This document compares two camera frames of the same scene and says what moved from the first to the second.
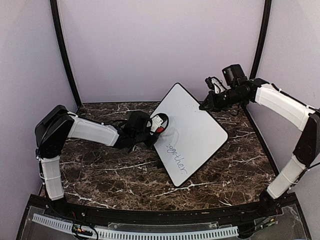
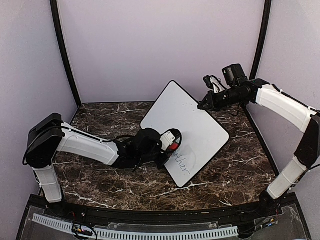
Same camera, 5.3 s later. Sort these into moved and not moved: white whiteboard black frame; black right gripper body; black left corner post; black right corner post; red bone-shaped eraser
Moved: white whiteboard black frame; red bone-shaped eraser
Not moved: black right corner post; black right gripper body; black left corner post
